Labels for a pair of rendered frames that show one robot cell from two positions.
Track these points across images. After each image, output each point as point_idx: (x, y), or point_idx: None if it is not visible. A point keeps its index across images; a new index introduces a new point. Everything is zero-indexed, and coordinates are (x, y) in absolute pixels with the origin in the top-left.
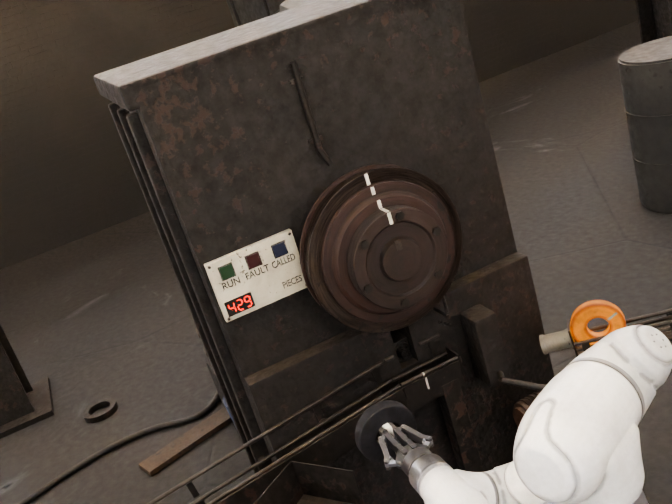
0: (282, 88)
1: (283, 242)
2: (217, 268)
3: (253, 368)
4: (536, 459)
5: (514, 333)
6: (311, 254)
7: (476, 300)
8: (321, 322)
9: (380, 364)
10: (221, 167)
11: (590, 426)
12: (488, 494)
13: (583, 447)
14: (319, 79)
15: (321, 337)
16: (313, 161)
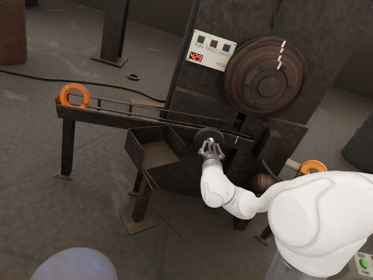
0: None
1: (230, 46)
2: (198, 35)
3: (182, 85)
4: (294, 207)
5: (278, 150)
6: (237, 56)
7: (277, 128)
8: (218, 89)
9: (225, 121)
10: None
11: (350, 219)
12: (229, 194)
13: (336, 228)
14: None
15: (213, 95)
16: (267, 23)
